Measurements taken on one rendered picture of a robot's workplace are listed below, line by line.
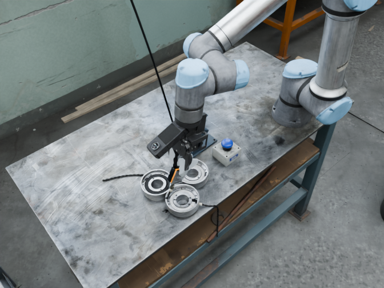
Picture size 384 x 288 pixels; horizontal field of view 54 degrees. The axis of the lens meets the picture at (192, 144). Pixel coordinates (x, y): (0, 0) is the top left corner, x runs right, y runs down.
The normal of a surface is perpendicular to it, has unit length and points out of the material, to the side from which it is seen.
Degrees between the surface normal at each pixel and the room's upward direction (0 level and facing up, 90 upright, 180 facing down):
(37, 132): 0
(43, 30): 90
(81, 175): 0
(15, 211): 0
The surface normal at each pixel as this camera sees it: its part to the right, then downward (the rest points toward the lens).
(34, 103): 0.65, 0.54
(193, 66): 0.09, -0.74
